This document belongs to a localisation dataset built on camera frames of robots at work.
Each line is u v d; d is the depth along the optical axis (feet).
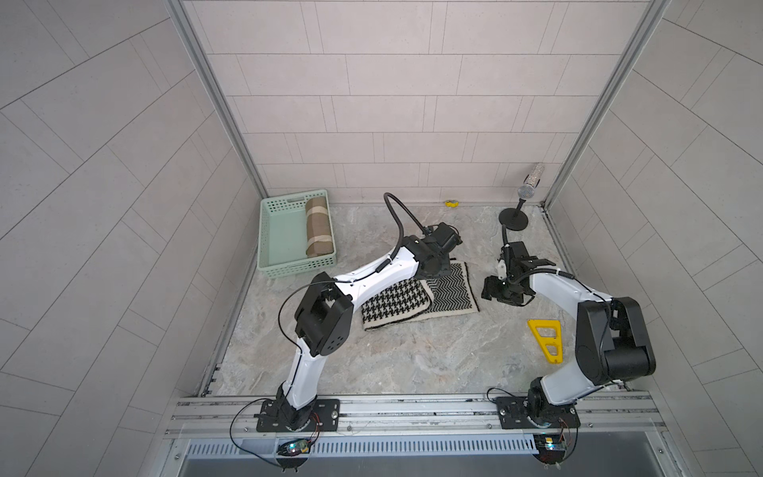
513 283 2.22
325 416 2.32
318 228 3.34
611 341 1.46
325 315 1.58
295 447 2.13
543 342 2.71
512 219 3.67
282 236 3.47
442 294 2.99
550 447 2.21
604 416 2.40
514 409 2.33
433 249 2.11
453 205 3.90
